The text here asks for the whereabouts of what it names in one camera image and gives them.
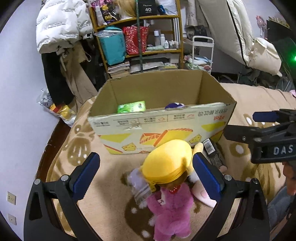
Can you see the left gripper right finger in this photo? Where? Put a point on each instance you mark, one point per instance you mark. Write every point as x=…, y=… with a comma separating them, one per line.
x=251, y=219

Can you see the dark blue plush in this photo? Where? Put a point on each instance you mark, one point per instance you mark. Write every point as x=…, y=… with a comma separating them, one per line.
x=174, y=105

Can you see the plastic snack bag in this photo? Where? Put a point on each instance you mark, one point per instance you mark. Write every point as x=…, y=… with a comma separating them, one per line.
x=62, y=111

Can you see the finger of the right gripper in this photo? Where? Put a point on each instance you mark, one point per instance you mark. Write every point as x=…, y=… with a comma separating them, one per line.
x=279, y=116
x=245, y=134

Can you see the red patterned bag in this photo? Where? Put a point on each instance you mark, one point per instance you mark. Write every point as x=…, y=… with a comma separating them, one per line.
x=131, y=39

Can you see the pink square pig plush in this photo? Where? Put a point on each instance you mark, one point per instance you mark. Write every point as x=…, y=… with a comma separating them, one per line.
x=199, y=191

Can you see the teal bag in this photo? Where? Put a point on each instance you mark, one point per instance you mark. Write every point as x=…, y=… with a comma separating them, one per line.
x=112, y=41

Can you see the beige patterned blanket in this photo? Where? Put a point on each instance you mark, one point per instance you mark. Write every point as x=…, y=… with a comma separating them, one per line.
x=109, y=205

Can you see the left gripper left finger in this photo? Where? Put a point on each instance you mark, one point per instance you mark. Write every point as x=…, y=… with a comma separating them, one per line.
x=41, y=219

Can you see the black box numbered 40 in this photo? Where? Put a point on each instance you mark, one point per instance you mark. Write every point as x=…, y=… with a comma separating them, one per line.
x=147, y=8

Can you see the green tissue pack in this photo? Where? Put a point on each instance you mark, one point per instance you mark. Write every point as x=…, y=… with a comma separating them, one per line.
x=133, y=107

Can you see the person's right hand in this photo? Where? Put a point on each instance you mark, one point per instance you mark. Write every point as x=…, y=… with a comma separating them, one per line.
x=289, y=173

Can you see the black garment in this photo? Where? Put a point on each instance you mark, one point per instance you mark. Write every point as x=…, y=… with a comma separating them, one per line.
x=55, y=81

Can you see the lower wall socket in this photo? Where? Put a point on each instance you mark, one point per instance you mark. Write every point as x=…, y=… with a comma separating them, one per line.
x=12, y=219

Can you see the pink plush bear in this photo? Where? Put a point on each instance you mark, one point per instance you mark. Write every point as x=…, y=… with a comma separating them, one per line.
x=171, y=209

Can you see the white rolling cart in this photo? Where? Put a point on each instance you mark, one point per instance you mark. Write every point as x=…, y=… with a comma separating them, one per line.
x=202, y=51

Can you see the white puffer jacket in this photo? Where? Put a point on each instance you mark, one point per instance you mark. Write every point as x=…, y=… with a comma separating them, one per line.
x=60, y=24

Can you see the yellow hat plush doll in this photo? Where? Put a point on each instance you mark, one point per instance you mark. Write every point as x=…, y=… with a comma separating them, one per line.
x=169, y=161

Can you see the beige trench coat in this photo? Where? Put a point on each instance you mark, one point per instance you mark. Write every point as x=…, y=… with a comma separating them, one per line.
x=77, y=80

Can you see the wooden shelf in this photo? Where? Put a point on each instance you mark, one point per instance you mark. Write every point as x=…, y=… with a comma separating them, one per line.
x=165, y=29

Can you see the upper wall socket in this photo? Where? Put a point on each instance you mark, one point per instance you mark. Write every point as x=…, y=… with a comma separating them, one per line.
x=11, y=198

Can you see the cardboard box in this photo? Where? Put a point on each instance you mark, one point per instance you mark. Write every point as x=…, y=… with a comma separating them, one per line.
x=208, y=108

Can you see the purple toy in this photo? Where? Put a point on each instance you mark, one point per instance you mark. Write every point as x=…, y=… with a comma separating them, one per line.
x=140, y=188

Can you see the stack of books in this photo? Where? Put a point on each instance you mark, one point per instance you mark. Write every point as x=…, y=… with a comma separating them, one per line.
x=119, y=70

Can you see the wall socket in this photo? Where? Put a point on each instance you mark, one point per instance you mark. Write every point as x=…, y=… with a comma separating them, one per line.
x=12, y=219
x=11, y=198

